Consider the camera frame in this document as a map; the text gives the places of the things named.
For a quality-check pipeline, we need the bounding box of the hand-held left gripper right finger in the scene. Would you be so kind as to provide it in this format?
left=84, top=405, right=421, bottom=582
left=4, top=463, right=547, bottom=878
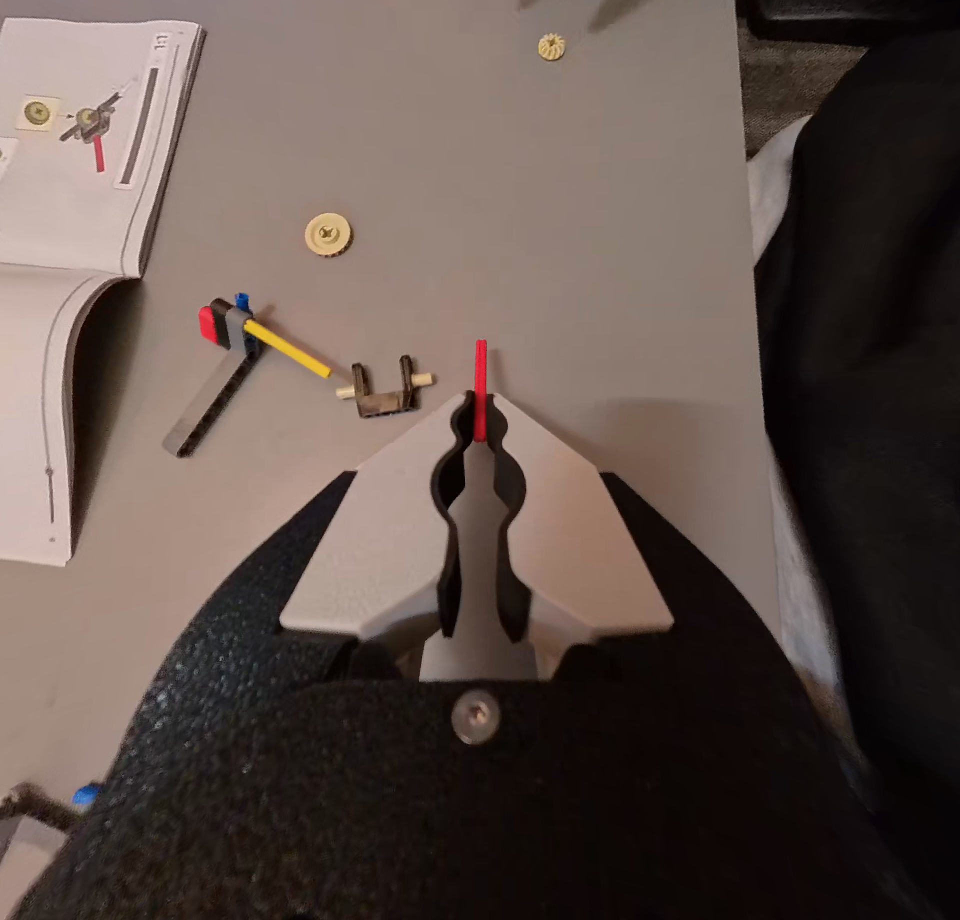
left=487, top=394, right=676, bottom=647

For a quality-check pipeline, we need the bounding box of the red lego axle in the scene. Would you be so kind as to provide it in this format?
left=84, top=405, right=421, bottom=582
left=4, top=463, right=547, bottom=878
left=472, top=339, right=490, bottom=443

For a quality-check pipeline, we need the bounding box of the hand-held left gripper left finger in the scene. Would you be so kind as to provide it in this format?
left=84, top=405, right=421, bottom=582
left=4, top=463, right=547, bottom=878
left=279, top=391, right=470, bottom=640

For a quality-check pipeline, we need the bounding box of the black lego frame with pins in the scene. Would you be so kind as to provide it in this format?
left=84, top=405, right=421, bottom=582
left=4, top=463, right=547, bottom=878
left=335, top=354, right=436, bottom=420

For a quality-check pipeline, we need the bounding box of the open instruction booklet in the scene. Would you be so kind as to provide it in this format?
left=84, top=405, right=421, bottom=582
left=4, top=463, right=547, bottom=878
left=0, top=19, right=206, bottom=567

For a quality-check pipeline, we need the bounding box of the black lego piece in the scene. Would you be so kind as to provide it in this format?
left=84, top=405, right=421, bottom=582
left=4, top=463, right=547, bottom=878
left=0, top=783, right=80, bottom=835

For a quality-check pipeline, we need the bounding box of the large tan lego gear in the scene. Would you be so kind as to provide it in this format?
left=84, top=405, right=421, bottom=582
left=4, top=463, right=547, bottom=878
left=303, top=211, right=355, bottom=261

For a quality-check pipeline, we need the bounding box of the white cloth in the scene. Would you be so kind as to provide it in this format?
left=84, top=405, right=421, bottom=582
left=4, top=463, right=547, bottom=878
left=746, top=114, right=864, bottom=786

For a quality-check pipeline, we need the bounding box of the person's black clothed body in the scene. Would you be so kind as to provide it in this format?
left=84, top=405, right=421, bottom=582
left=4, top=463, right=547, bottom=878
left=753, top=43, right=960, bottom=920

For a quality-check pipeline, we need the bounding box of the grey lego beam assembly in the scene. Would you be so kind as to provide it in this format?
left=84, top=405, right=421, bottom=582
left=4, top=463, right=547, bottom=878
left=162, top=292, right=333, bottom=458

